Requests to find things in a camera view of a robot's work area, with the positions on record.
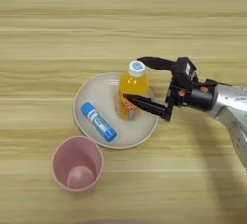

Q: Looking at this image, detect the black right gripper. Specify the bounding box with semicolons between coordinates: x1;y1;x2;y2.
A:
123;56;217;122

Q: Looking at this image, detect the orange juice bottle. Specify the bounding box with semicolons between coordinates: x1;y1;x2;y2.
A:
115;60;149;121

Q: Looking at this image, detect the pink plastic cup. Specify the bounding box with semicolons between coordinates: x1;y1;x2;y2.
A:
52;135;105;194

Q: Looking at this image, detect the small black box white label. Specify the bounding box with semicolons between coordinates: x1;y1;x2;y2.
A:
174;56;198;90

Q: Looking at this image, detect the beige round plate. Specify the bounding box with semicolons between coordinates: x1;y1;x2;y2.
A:
72;72;159;150

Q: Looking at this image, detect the blue glue stick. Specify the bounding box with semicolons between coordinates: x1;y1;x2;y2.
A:
80;101;118;143

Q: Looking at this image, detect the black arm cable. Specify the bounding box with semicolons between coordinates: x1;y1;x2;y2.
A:
204;78;233;89

